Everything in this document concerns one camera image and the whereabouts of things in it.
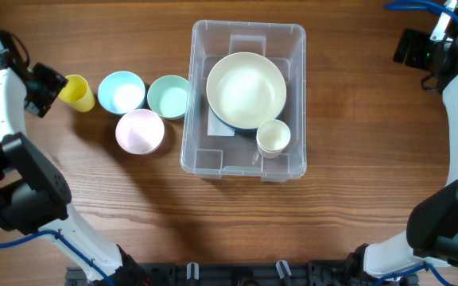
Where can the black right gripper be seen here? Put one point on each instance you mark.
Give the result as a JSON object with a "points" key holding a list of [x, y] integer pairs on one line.
{"points": [[420, 40]]}

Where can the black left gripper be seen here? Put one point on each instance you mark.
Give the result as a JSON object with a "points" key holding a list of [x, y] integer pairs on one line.
{"points": [[57, 83]]}

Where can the yellow plastic cup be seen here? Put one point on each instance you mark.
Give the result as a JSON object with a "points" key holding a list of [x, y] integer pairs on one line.
{"points": [[77, 93]]}

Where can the cream plastic cup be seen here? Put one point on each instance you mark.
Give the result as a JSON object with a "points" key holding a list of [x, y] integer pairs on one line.
{"points": [[273, 134]]}

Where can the cream plastic bowl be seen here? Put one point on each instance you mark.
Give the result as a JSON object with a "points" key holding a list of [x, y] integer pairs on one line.
{"points": [[245, 79]]}

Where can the dark blue bowl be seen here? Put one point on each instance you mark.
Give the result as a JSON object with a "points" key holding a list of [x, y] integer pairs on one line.
{"points": [[248, 118]]}

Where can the pink plastic cup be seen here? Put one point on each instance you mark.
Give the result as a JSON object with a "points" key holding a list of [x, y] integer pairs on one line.
{"points": [[269, 153]]}

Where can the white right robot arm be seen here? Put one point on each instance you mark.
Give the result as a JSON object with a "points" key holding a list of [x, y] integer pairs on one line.
{"points": [[430, 240]]}

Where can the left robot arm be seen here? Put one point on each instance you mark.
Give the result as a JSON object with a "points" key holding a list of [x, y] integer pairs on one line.
{"points": [[35, 198]]}

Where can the light blue plastic bowl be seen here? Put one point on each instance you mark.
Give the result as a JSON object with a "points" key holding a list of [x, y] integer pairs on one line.
{"points": [[121, 92]]}

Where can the light pink plastic bowl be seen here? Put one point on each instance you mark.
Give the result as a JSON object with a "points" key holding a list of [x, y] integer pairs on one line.
{"points": [[140, 132]]}

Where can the mint green plastic bowl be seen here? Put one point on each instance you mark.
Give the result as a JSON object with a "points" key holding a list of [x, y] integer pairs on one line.
{"points": [[167, 96]]}

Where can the white label in bin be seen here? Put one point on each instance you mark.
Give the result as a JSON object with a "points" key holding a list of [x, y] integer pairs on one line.
{"points": [[217, 127]]}

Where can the clear plastic storage bin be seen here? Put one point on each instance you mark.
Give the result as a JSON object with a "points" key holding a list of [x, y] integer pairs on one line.
{"points": [[215, 157]]}

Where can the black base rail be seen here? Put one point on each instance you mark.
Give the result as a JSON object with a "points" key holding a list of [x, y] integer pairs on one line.
{"points": [[313, 273]]}

